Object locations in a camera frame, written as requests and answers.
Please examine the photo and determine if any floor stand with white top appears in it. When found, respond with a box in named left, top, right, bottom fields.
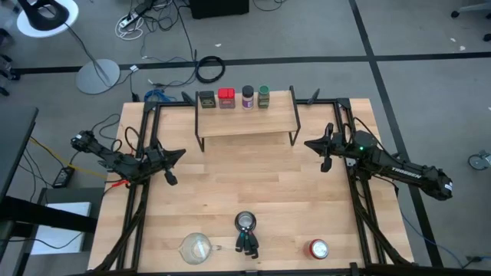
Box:
left=16, top=0, right=121, bottom=95

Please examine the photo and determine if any red-lidded spice jar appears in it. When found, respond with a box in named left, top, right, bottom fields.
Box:
left=217, top=87, right=236, bottom=110

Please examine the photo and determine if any glass measuring jug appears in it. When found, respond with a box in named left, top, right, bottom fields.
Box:
left=176, top=232, right=222, bottom=266

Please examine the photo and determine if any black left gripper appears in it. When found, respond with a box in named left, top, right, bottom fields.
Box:
left=144, top=140, right=187, bottom=187

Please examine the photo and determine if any office chair base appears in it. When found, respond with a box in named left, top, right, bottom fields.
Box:
left=450, top=2, right=491, bottom=42

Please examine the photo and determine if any yellow cable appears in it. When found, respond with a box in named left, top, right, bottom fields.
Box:
left=28, top=136, right=107, bottom=179

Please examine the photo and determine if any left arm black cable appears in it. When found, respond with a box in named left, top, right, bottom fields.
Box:
left=110, top=126, right=143, bottom=154

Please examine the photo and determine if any blue coiled cable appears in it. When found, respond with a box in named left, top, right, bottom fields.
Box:
left=143, top=88, right=173, bottom=104

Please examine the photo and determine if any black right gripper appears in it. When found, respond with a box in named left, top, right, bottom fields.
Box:
left=305, top=122, right=348, bottom=173

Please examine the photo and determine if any black coiled cable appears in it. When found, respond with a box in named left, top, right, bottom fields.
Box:
left=194, top=55, right=226, bottom=84

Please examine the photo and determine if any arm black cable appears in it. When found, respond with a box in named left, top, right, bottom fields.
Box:
left=343, top=117, right=387, bottom=154
left=110, top=126, right=143, bottom=154

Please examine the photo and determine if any black power adapter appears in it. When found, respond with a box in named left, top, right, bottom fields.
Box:
left=51, top=165, right=77, bottom=189

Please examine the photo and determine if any black ring-shaped headset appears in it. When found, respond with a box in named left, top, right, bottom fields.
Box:
left=17, top=0, right=71, bottom=32

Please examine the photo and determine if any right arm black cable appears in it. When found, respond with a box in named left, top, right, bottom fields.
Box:
left=343, top=117, right=387, bottom=154

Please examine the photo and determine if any grey caster wheel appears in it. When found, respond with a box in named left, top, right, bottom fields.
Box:
left=466, top=149, right=491, bottom=172

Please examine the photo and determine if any black plug with cable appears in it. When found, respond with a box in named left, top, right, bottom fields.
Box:
left=461, top=255, right=491, bottom=269

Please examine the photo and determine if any black desk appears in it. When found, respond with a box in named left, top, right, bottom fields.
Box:
left=0, top=106, right=98, bottom=265

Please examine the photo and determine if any green-lidded oregano jar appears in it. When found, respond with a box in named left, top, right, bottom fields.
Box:
left=257, top=84, right=271, bottom=110

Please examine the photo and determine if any wooden shelf with black legs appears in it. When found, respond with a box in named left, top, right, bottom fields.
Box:
left=194, top=84, right=302, bottom=153

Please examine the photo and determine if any white cabinet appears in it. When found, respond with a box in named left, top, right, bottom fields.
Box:
left=29, top=202, right=93, bottom=256

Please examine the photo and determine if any white power strip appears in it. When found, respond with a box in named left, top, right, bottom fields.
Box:
left=117, top=11, right=140, bottom=28

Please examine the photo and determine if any black box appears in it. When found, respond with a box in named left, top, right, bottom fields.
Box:
left=189, top=0, right=251, bottom=20

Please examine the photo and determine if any green black pepper tin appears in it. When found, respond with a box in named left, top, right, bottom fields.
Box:
left=199, top=90, right=216, bottom=109

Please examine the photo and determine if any red soda can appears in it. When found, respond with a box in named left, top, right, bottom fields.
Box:
left=308, top=238, right=330, bottom=261

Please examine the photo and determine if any black aluminium table frame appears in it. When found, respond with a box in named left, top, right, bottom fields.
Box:
left=91, top=87, right=417, bottom=276

